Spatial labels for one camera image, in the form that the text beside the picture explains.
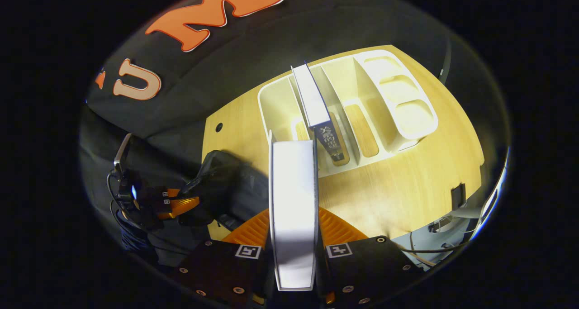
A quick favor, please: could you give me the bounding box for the white bookshelf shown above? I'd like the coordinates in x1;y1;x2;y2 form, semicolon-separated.
258;50;438;178

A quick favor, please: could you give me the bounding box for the white book with grey spine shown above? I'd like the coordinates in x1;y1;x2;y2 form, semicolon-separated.
269;130;319;291

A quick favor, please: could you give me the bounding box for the black backdrop cloth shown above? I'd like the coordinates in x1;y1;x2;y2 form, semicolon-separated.
79;0;512;264

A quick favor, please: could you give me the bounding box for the blue book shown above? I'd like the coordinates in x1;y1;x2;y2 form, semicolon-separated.
291;62;346;161

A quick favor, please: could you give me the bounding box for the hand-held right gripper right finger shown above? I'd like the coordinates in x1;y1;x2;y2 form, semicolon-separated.
317;207;424;307

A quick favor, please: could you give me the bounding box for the black cable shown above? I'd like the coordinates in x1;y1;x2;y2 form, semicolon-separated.
107;173;150;253

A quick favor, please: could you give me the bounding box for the black desk clamp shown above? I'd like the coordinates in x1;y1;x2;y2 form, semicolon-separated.
451;184;466;209

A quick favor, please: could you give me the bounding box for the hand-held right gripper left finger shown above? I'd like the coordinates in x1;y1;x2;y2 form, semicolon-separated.
170;208;272;307

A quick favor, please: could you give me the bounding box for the black schoolbag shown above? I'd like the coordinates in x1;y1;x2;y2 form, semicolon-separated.
179;150;272;230

